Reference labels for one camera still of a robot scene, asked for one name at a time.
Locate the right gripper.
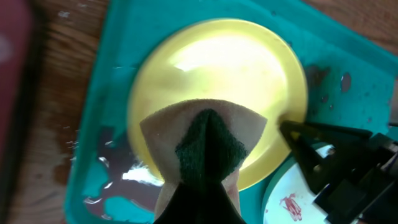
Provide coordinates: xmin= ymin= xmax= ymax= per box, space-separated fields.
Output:
xmin=279 ymin=120 xmax=397 ymax=224

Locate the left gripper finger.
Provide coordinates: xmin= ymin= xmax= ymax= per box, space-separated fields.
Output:
xmin=154 ymin=184 xmax=245 ymax=224

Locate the green scrub sponge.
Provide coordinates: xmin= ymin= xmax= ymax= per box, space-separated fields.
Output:
xmin=140 ymin=100 xmax=267 ymax=219

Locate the yellow-green plate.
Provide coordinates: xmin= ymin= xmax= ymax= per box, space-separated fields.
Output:
xmin=127 ymin=19 xmax=308 ymax=190

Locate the teal plastic tray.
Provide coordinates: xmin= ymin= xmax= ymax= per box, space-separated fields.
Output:
xmin=65 ymin=0 xmax=397 ymax=223

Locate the black tray with red water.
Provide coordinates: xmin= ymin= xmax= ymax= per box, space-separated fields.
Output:
xmin=1 ymin=0 xmax=43 ymax=223

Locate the light blue plate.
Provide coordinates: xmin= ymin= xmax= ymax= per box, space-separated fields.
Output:
xmin=262 ymin=156 xmax=328 ymax=224

